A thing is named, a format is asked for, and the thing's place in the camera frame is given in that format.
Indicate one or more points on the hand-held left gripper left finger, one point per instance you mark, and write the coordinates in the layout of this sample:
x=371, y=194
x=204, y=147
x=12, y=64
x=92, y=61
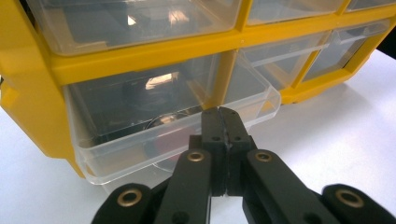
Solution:
x=214, y=130

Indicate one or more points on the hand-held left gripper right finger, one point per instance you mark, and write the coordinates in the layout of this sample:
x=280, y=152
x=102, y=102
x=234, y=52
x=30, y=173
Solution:
x=235, y=130

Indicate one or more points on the round red-topped metal tin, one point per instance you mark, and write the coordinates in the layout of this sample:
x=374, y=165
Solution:
x=177, y=143

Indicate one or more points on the clear plastic drawer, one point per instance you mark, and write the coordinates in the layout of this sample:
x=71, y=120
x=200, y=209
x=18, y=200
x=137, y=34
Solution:
x=109, y=155

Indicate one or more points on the yellow and black organizer cabinet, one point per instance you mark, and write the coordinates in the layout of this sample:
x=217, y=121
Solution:
x=28, y=93

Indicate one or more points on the grid of transparent organizer bins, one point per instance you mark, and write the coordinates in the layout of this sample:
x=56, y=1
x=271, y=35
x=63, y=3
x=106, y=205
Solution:
x=124, y=25

